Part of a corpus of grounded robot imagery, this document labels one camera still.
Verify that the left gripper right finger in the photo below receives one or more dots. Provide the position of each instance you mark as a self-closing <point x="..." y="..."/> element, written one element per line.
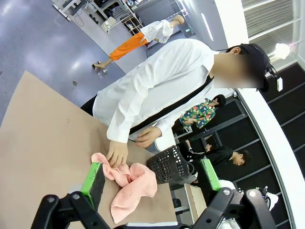
<point x="210" y="177"/>

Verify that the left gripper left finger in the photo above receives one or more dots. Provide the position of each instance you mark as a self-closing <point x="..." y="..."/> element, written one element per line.
<point x="94" y="188"/>

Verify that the pink terry towel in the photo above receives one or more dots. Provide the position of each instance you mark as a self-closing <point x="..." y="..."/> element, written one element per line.
<point x="133" y="188"/>

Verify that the small dark handheld device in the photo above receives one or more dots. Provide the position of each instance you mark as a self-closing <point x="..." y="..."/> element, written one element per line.
<point x="135" y="139"/>

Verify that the person's right forearm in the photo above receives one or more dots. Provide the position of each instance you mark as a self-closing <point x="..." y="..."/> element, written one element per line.
<point x="121" y="119"/>

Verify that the person's left forearm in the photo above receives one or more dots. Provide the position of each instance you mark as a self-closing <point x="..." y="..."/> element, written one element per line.
<point x="165" y="125"/>

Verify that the person's right hand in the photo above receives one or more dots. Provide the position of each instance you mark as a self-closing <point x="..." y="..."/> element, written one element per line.
<point x="118" y="152"/>

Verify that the person's left hand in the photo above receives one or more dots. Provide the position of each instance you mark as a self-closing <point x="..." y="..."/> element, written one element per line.
<point x="149" y="137"/>

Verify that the dark-haired man in black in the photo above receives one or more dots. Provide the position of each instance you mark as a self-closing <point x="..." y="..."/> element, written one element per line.
<point x="221" y="155"/>

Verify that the plywood box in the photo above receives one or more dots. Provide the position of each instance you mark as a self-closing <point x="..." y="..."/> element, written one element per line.
<point x="196" y="200"/>

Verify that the person in striped black jacket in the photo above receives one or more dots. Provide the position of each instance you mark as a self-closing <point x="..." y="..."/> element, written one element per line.
<point x="190" y="150"/>

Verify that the black perforated plastic basket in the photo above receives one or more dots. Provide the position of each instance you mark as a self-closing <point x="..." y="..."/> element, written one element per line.
<point x="166" y="167"/>

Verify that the mannequin in colourful floral shirt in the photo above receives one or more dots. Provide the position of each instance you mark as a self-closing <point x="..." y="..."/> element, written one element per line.
<point x="200" y="112"/>

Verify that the person in white shirt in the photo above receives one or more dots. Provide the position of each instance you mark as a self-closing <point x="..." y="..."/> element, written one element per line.
<point x="166" y="71"/>

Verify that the small white tag device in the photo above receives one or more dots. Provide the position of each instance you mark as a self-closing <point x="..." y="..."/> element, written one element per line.
<point x="280" y="84"/>

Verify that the black cap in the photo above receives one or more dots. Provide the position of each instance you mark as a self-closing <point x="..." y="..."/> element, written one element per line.
<point x="259" y="55"/>

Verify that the mannequin with orange pants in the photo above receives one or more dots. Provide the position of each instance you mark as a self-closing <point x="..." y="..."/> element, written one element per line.
<point x="126" y="47"/>

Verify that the round white lamp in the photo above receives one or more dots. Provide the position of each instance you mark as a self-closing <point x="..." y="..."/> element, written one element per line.
<point x="282" y="50"/>

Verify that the green exit sign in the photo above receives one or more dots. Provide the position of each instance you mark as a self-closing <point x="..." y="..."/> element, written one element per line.
<point x="188" y="30"/>

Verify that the long ceiling light strip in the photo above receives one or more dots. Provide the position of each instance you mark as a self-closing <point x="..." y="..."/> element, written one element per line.
<point x="207" y="26"/>

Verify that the white box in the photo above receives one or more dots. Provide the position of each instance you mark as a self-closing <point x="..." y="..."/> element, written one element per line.
<point x="109" y="23"/>

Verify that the black power strip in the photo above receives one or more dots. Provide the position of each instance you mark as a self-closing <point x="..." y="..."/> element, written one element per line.
<point x="93" y="19"/>

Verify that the wooden shelf rack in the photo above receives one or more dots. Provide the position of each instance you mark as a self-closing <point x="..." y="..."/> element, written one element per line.
<point x="133" y="22"/>

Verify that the white desk frame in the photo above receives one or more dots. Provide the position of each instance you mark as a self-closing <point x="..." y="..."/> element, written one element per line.
<point x="69" y="7"/>

